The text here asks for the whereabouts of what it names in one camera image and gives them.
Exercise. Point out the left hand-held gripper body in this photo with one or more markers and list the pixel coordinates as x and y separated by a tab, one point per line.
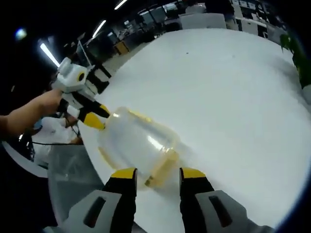
70	82

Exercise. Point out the clear plastic buckle container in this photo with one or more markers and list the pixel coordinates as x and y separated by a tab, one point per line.
136	143

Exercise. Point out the ceiling light strip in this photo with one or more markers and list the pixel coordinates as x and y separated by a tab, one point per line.
120	4
49	54
99	28

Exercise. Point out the computer monitor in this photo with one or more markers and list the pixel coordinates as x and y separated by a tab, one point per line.
83	54

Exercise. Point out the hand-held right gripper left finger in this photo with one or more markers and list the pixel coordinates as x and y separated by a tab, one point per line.
119	208

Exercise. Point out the white mesh office chair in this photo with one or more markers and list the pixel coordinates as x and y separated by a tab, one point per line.
70	174

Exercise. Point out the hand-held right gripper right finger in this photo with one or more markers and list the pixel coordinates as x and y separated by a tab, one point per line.
194	208

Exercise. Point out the green plant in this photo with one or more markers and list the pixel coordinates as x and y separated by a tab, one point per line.
300	60

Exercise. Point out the yellow storage box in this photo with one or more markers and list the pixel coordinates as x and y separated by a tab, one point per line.
122	47

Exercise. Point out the black monitor stand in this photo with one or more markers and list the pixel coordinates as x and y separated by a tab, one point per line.
99	77

